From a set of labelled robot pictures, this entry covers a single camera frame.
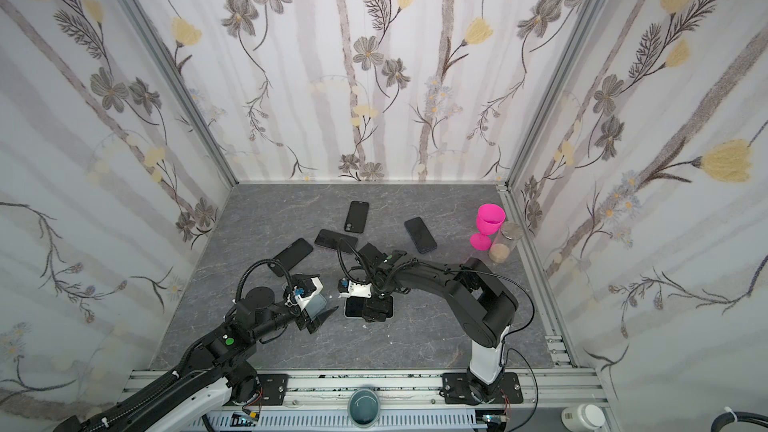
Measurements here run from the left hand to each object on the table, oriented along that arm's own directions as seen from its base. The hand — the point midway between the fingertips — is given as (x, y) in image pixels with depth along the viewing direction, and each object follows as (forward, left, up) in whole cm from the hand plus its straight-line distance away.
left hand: (321, 283), depth 77 cm
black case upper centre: (+34, -7, -17) cm, 39 cm away
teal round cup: (-27, -11, -13) cm, 32 cm away
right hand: (+2, -11, -11) cm, 16 cm away
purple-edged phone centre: (+24, +1, -15) cm, 28 cm away
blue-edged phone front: (-6, -9, -2) cm, 11 cm away
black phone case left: (+17, +14, -16) cm, 28 cm away
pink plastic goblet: (+20, -50, +1) cm, 54 cm away
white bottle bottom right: (-31, -59, -2) cm, 67 cm away
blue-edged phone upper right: (+23, -30, -14) cm, 40 cm away
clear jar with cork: (+15, -55, -5) cm, 57 cm away
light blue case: (-7, -10, -7) cm, 14 cm away
